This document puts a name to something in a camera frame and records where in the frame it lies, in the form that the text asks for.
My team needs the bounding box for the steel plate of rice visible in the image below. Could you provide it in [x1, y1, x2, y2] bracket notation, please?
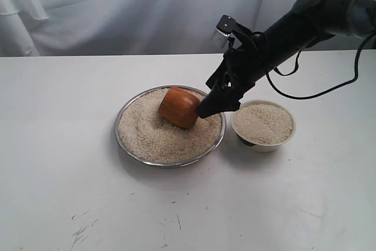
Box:
[114, 85, 226, 168]

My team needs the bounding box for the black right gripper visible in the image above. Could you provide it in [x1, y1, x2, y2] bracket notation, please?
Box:
[196, 23, 263, 118]

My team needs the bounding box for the white fabric backdrop curtain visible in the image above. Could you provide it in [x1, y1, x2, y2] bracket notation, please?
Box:
[0, 0, 376, 58]

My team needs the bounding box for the brown wooden cup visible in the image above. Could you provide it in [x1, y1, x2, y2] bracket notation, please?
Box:
[158, 86, 200, 129]

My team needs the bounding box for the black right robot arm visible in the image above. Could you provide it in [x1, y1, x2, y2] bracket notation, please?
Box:
[196, 0, 375, 118]

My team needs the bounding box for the white bowl of rice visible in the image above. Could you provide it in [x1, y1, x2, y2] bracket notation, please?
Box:
[230, 100, 296, 152]

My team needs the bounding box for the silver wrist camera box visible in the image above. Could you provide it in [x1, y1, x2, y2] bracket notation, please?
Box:
[211, 15, 236, 48]

